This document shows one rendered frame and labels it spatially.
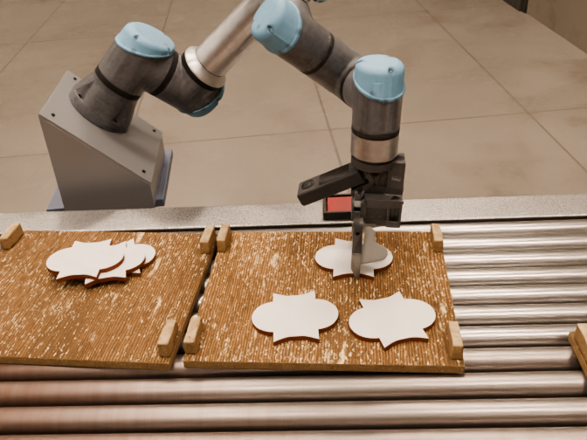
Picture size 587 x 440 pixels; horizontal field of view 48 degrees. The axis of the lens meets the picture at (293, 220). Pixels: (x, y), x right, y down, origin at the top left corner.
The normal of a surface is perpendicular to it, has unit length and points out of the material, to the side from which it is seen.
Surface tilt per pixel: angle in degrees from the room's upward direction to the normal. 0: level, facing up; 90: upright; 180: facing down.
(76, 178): 90
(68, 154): 90
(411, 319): 0
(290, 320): 0
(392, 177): 90
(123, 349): 0
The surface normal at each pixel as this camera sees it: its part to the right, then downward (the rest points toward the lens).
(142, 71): 0.27, 0.64
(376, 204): -0.08, 0.54
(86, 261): -0.06, -0.85
